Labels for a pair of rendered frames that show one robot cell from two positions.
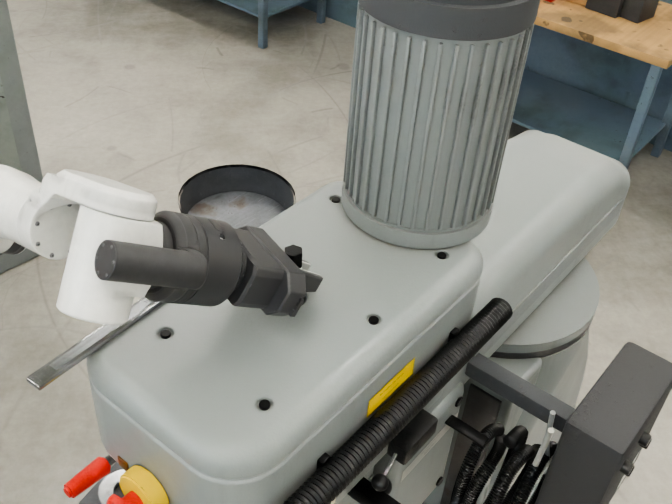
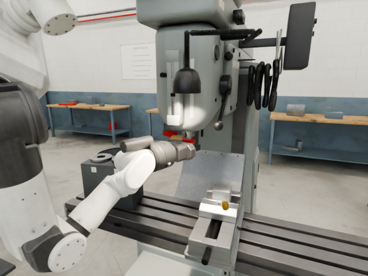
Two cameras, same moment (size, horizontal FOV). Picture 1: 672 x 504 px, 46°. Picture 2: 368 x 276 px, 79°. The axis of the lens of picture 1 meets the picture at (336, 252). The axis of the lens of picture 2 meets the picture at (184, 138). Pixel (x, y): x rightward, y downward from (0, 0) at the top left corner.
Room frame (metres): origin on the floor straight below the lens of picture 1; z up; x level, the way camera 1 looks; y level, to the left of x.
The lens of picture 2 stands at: (-0.07, 0.25, 1.47)
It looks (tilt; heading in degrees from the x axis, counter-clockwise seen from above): 14 degrees down; 346
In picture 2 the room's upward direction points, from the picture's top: straight up
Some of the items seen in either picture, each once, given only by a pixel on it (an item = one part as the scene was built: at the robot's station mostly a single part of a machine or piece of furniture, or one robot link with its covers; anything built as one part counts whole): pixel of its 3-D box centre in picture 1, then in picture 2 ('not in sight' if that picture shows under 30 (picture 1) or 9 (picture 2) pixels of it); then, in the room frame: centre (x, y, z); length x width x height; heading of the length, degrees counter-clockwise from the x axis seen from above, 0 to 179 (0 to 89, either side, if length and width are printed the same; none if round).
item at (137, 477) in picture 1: (144, 493); not in sight; (0.49, 0.18, 1.76); 0.06 x 0.02 x 0.06; 54
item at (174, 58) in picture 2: not in sight; (175, 89); (0.58, 0.11, 1.44); 0.04 x 0.04 x 0.21; 54
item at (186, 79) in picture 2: not in sight; (187, 80); (0.49, 0.10, 1.47); 0.07 x 0.07 x 0.06
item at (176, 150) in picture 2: not in sight; (170, 153); (0.62, 0.12, 1.24); 0.13 x 0.12 x 0.10; 33
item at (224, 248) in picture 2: not in sight; (219, 214); (0.57, -0.04, 1.01); 0.35 x 0.15 x 0.11; 147
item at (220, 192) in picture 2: not in sight; (222, 195); (0.60, -0.06, 1.07); 0.06 x 0.05 x 0.06; 57
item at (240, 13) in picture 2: (398, 448); (236, 17); (0.64, -0.10, 1.66); 0.12 x 0.04 x 0.04; 144
